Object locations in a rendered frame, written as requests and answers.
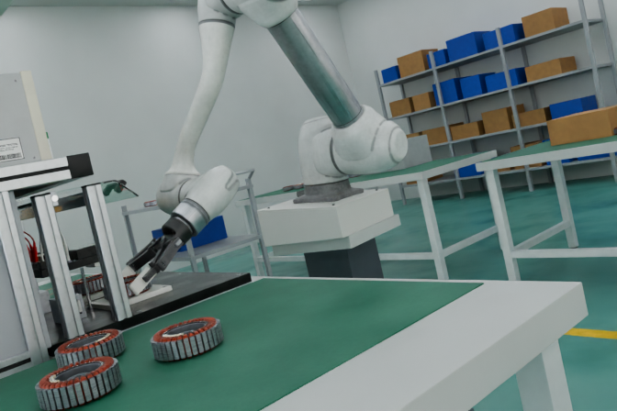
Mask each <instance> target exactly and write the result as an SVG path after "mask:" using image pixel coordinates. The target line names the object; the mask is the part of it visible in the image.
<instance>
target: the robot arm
mask: <svg viewBox="0 0 617 411"><path fill-rule="evenodd" d="M297 5H298V1H297V0H198V2H197V14H198V29H199V35H200V40H201V47H202V55H203V70H202V75H201V79H200V83H199V86H198V88H197V91H196V95H195V97H194V100H193V103H192V105H191V107H190V109H189V112H188V115H187V117H186V120H185V123H184V126H183V128H182V131H181V134H180V136H179V139H178V141H177V144H176V148H175V152H174V160H173V164H172V167H171V168H170V170H169V171H168V172H166V173H165V175H164V177H163V181H162V183H161V185H160V186H159V187H158V189H157V191H156V195H155V200H156V204H157V206H158V207H159V208H160V209H161V210H162V211H163V212H164V213H166V214H168V215H170V218H169V219H168V220H167V221H166V222H165V223H164V224H163V226H162V232H163V235H162V236H161V237H160V238H157V239H152V241H151V242H150V243H149V244H148V245H147V246H146V247H145V248H143V249H142V250H141V251H140V252H139V253H137V254H136V255H135V256H134V257H133V258H132V259H131V260H129V261H128V262H127V263H126V265H127V267H126V268H125V269H124V270H123V271H122V275H123V277H126V278H127V276H131V275H134V274H137V270H138V269H140V268H141V267H142V266H143V265H145V264H146V263H147V262H149V261H150V260H152V259H153V258H154V259H153V261H152V262H149V263H148V264H149V265H147V267H146V268H145V269H144V270H143V271H142V272H141V273H140V274H139V275H138V276H137V278H136V279H135V280H134V281H133V282H132V283H131V284H130V285H129V286H128V288H129V289H130V291H131V292H132V293H134V294H135V295H138V294H139V293H140V292H141V291H142V290H143V289H144V288H145V286H146V285H147V284H148V283H149V282H150V281H151V280H152V278H153V277H154V276H155V275H156V274H157V273H158V272H160V271H162V272H163V271H164V270H165V269H166V268H167V266H168V265H169V263H170V262H171V260H172V259H173V257H174V255H175V254H176V252H177V251H178V250H179V249H180V248H181V247H182V246H184V245H185V244H186V243H187V241H189V240H190V239H191V238H192V237H195V236H197V234H198V233H199V232H200V231H201V230H202V229H203V228H204V227H205V226H206V225H207V224H208V222H209V221H210V220H212V219H213V218H215V217H217V216H218V215H219V214H220V213H221V212H222V211H223V210H224V209H225V208H226V207H227V206H228V204H229V203H230V202H231V200H232V199H233V197H234V196H235V194H236V193H237V191H238V189H239V186H240V181H239V179H238V176H237V175H236V173H235V172H234V171H233V170H231V169H230V168H228V167H226V166H224V165H220V166H218V167H215V168H213V169H211V170H209V171H208V172H206V173H205V174H200V173H199V172H198V171H197V170H196V168H195V164H194V156H195V149H196V145H197V142H198V140H199V138H200V135H201V133H202V131H203V129H204V127H205V125H206V123H207V121H208V118H209V115H210V113H211V111H212V109H213V107H214V104H215V103H216V101H217V99H218V96H219V92H220V90H221V87H222V85H223V81H224V78H225V73H226V70H227V65H228V59H229V55H230V46H231V43H232V39H233V35H234V30H235V23H236V18H238V17H240V16H241V15H243V14H244V15H246V16H247V17H249V18H250V19H252V20H253V21H254V22H256V23H257V24H258V25H259V26H261V27H263V28H267V29H268V30H269V32H270V33H271V35H272V36H273V38H274V39H275V41H276V43H277V44H278V45H279V47H280V48H281V50H282V51H283V52H284V54H285V55H286V56H287V58H288V59H289V61H290V62H291V64H292V65H293V67H294V68H295V69H296V71H297V73H298V74H299V76H300V77H301V79H302V80H303V82H304V83H305V84H306V86H307V87H308V89H309V90H310V91H311V93H312V94H313V95H314V97H315V98H316V100H317V101H318V103H319V104H320V106H321V107H322V109H323V110H324V112H325V113H326V115H327V116H322V117H314V118H312V119H309V120H306V121H305V122H304V124H303V125H302V126H301V129H300V131H299V136H298V157H299V163H300V169H301V174H302V177H303V182H304V190H300V191H297V198H295V199H293V203H294V204H302V203H319V202H336V201H339V200H341V199H343V198H346V197H349V196H352V195H355V194H360V193H363V192H364V188H356V187H351V185H350V181H349V175H348V174H369V173H376V172H383V171H386V170H389V169H391V168H393V167H395V166H396V165H398V163H399V162H400V161H401V160H402V159H403V158H404V157H405V156H406V153H407V150H408V140H407V137H406V134H405V133H404V131H403V130H402V128H401V127H400V126H398V125H397V124H396V123H394V122H393V121H390V120H389V121H387V120H386V119H385V118H384V117H382V116H381V115H379V114H378V113H377V112H376V111H375V110H374V109H373V108H372V107H371V106H365V105H360V104H359V102H358V101H357V99H356V98H355V96H354V95H353V93H352V91H351V89H350V88H349V86H348V85H347V83H346V82H345V81H344V79H343V78H342V76H341V74H340V73H339V71H338V70H337V68H336V67H335V65H334V63H333V62H332V60H331V58H330V57H329V55H328V54H327V52H326V50H325V49H324V48H323V47H322V45H321V44H320V42H319V40H318V38H317V37H316V35H315V34H314V32H313V31H312V29H311V28H310V26H309V24H308V22H307V21H306V19H305V18H304V17H303V16H302V14H301V12H300V11H299V9H298V8H297ZM133 265H134V266H133Z"/></svg>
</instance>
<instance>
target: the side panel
mask: <svg viewBox="0 0 617 411"><path fill-rule="evenodd" d="M49 360H50V357H49V353H48V350H47V346H46V342H45V338H44V335H43V331H42V327H41V324H40V320H39V313H38V309H37V305H36V301H35V297H34V294H33V290H32V286H31V282H30V279H29V275H28V268H27V265H26V261H25V257H24V253H23V250H22V246H21V242H20V238H19V235H18V231H17V224H16V221H15V217H14V213H13V209H12V206H11V202H10V197H9V193H8V191H6V192H2V193H0V379H2V378H5V377H7V376H9V375H11V374H14V373H17V372H21V371H23V370H26V369H28V368H30V367H33V366H35V365H38V364H41V363H43V362H45V361H49Z"/></svg>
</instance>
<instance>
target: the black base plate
mask: <svg viewBox="0 0 617 411"><path fill-rule="evenodd" d="M251 281H252V277H251V274H250V273H249V272H158V273H157V274H156V275H155V276H154V277H153V278H152V280H151V284H161V285H171V286H172V289H173V290H171V291H169V292H166V293H163V294H158V295H156V296H154V297H151V298H148V299H145V300H142V301H140V302H138V303H135V304H132V305H130V309H131V313H132V317H129V318H124V319H123V320H120V321H116V320H114V319H113V316H112V312H111V310H105V309H97V308H91V309H88V308H87V307H88V306H89V305H88V302H86V303H84V308H85V312H86V315H87V317H85V318H82V323H83V327H84V334H83V335H81V336H84V335H85V334H87V335H88V336H89V333H94V332H95V331H97V332H98V331H99V330H104V329H105V330H107V329H111V328H112V329H117V330H121V331H122V330H125V329H127V328H132V327H134V326H137V325H138V324H141V323H144V322H146V321H149V320H152V319H154V318H156V317H160V316H163V315H165V314H168V313H170V312H173V311H175V310H177V309H180V308H183V307H185V306H188V305H192V304H194V303H196V302H199V301H202V300H204V299H207V298H209V297H211V296H214V295H216V294H220V293H223V292H226V291H228V290H230V289H233V288H235V287H238V286H240V285H243V284H246V283H249V282H251ZM44 317H45V321H46V325H47V329H48V332H49V336H50V343H51V347H49V348H47V350H48V353H49V356H51V357H55V354H54V351H55V350H56V349H58V348H59V347H60V346H61V345H62V344H63V343H65V342H67V341H70V340H71V339H66V338H65V337H64V334H63V330H62V324H60V323H55V322H54V320H53V316H52V312H49V313H47V314H44ZM79 337H80V336H76V337H75V338H79ZM75 338H73V339H75Z"/></svg>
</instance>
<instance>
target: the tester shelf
mask: <svg viewBox="0 0 617 411"><path fill-rule="evenodd" d="M90 175H94V172H93V168H92V164H91V160H90V156H89V152H87V153H81V154H75V155H70V156H65V157H60V158H54V159H48V160H43V161H33V162H27V163H22V164H17V165H11V166H6V167H0V193H2V192H6V191H8V192H9V191H14V195H15V198H16V199H20V198H24V197H27V196H30V195H33V194H37V193H40V192H43V191H46V190H49V189H51V188H54V187H57V186H60V185H63V184H66V183H70V182H73V181H76V180H79V179H82V178H84V177H87V176H90Z"/></svg>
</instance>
